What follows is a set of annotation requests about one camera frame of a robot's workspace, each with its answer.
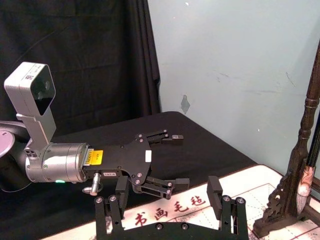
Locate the black curtain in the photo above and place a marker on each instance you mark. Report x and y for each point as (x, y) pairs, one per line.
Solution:
(87, 62)

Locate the white felt mat red print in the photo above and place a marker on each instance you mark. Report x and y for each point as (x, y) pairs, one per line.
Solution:
(250, 185)

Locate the dark carved wooden brush rack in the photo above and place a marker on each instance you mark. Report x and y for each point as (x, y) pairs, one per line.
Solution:
(297, 162)

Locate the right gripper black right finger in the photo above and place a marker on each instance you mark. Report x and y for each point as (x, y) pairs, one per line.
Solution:
(215, 195)

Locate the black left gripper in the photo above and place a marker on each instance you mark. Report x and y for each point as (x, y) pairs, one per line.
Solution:
(120, 160)

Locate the left robot arm with grey camera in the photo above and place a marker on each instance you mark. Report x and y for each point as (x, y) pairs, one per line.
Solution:
(62, 162)

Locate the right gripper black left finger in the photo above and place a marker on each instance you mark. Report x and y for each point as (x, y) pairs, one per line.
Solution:
(122, 192)

